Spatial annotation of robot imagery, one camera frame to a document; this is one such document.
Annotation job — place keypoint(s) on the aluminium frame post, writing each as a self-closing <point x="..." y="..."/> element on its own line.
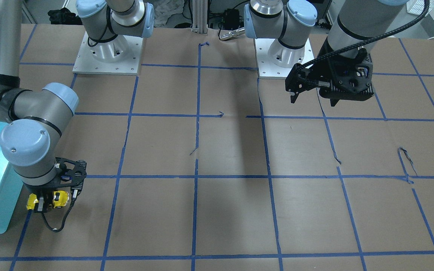
<point x="199" y="16"/>

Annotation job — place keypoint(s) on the yellow toy beetle car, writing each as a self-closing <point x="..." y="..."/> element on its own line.
<point x="45" y="201"/>

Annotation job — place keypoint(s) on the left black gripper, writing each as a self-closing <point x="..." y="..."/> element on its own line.
<point x="325" y="71"/>

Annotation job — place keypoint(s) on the brown paper table cover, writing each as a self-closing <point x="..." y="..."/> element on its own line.
<point x="198" y="164"/>

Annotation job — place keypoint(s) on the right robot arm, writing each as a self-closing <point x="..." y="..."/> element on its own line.
<point x="37" y="119"/>

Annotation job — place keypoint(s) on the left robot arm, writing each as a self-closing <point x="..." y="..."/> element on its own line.
<point x="359" y="25"/>

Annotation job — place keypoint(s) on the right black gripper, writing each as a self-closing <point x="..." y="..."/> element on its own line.
<point x="39" y="189"/>

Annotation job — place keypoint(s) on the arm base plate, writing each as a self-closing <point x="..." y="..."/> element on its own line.
<point x="276" y="61"/>
<point x="122" y="56"/>

